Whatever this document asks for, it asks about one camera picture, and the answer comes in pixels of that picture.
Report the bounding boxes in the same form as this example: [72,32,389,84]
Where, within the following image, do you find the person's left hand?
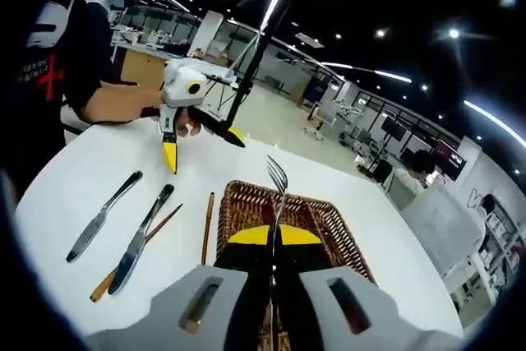
[172,106,203,138]

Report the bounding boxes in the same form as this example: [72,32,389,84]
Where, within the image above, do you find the person's black shirt torso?
[7,0,139,150]

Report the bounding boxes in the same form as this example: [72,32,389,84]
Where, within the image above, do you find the ceiling air conditioner vent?
[294,32,325,48]

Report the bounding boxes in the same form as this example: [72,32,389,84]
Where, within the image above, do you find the blue standing banner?
[302,76,330,109]

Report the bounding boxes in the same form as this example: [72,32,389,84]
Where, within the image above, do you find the white desk partition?
[399,186,485,280]

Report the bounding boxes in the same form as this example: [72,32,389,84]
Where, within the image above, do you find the silver knife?
[65,169,144,264]
[107,183,176,296]

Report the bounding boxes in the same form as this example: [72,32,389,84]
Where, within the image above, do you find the black stand pole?
[227,0,299,130]

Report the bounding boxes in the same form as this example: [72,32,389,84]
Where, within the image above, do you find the red wall screen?
[434,138,468,182]

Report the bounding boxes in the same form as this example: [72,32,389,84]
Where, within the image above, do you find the white storage shelf with boxes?
[482,198,526,290]

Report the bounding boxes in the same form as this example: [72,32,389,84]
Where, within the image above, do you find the white chest device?
[25,2,69,48]

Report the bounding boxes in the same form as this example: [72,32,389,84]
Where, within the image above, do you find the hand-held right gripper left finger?
[85,225,273,351]

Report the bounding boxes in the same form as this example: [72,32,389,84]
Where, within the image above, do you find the brown wooden chopstick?
[89,202,184,303]
[200,192,216,266]

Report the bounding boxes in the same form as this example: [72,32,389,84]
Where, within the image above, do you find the black monitor on stand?
[380,115,406,142]

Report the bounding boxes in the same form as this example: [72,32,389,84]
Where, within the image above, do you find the curved ceiling light strip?
[463,98,526,150]

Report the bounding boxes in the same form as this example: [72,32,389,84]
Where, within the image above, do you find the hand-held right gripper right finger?
[275,223,464,351]

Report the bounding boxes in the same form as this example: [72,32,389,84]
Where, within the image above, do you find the wooden counter desk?
[119,40,170,90]

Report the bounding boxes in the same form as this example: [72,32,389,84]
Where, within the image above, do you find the brown wicker storage slot basket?
[213,179,378,286]

